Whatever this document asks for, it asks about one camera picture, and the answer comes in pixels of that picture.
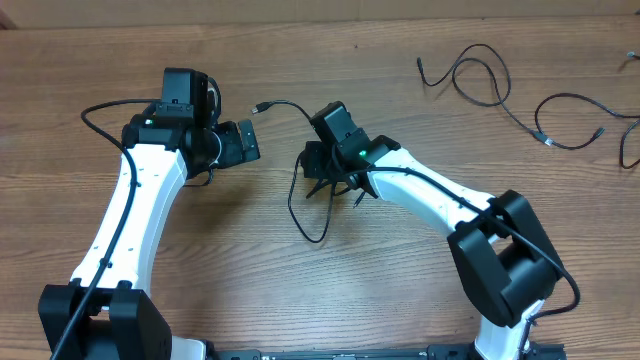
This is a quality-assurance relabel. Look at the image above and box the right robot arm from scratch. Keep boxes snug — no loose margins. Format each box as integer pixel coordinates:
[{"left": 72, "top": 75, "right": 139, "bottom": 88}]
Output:
[{"left": 299, "top": 101, "right": 566, "bottom": 359}]

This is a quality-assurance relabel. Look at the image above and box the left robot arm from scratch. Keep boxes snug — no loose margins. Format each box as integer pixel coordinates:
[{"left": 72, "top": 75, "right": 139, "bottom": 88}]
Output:
[{"left": 38, "top": 68, "right": 260, "bottom": 359}]

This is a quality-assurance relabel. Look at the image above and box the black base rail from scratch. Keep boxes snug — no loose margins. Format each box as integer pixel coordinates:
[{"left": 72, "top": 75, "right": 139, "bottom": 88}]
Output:
[{"left": 204, "top": 339, "right": 566, "bottom": 360}]

